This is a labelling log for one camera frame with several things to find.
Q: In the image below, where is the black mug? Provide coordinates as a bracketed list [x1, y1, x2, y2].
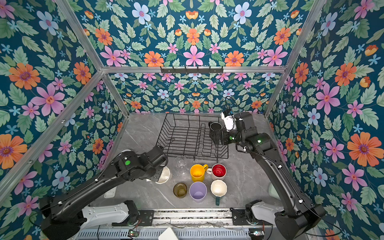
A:
[209, 122, 222, 145]

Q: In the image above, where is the white faceted mug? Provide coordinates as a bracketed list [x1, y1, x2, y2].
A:
[155, 166, 172, 185]

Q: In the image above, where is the clear glass cup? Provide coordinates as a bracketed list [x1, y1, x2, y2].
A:
[174, 156, 187, 176]

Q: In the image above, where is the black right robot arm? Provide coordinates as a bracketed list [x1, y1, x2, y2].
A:
[212, 110, 326, 240]

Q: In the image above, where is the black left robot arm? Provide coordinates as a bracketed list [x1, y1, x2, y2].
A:
[39, 146, 168, 240]

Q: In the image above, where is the olive green glass cup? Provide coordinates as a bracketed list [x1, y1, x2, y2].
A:
[173, 183, 188, 199]

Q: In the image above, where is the red white mug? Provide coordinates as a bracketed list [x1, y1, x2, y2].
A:
[206, 164, 227, 181]

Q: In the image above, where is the yellow mug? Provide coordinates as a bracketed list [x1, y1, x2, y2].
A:
[190, 164, 209, 182]

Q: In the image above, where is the white remote control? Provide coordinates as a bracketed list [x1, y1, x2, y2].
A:
[104, 187, 117, 199]

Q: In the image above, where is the lavender cup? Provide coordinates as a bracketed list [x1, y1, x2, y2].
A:
[190, 182, 208, 203]

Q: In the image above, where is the white green mug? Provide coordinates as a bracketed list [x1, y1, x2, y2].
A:
[211, 180, 227, 206]

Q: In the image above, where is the mint green case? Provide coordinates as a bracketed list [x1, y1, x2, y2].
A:
[268, 184, 280, 200]

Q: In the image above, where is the black wire dish rack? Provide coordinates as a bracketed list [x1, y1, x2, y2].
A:
[156, 113, 229, 163]

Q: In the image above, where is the black wall hook rail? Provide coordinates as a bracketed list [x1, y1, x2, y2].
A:
[160, 67, 224, 74]

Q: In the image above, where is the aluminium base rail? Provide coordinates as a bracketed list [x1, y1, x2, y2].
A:
[142, 208, 265, 228]

